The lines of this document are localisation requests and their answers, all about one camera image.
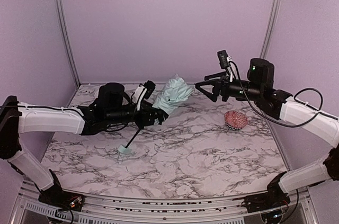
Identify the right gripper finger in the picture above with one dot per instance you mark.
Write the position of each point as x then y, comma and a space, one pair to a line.
220, 76
215, 91

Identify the left aluminium frame post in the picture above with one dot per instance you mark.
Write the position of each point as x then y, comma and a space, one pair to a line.
66, 42

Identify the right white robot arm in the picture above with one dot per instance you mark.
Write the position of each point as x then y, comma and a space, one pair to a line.
284, 109

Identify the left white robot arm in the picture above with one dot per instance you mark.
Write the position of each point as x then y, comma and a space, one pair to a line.
113, 107

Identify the aluminium frame post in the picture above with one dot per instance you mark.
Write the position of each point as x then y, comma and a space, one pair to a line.
66, 42
274, 13

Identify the mint green folding umbrella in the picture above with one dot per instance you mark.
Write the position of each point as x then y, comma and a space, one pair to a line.
174, 93

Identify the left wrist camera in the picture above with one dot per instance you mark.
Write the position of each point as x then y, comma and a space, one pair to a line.
143, 91

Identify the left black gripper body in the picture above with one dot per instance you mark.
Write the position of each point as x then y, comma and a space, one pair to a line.
144, 117

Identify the front aluminium rail base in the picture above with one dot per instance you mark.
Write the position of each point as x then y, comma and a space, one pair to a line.
112, 209

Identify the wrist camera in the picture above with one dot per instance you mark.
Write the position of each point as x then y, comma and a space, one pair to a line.
143, 91
224, 61

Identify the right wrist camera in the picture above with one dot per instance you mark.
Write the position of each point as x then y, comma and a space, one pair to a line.
224, 61

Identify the right aluminium frame post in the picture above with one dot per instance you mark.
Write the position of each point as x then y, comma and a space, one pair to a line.
274, 13

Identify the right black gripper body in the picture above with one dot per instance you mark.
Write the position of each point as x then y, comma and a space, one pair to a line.
217, 90

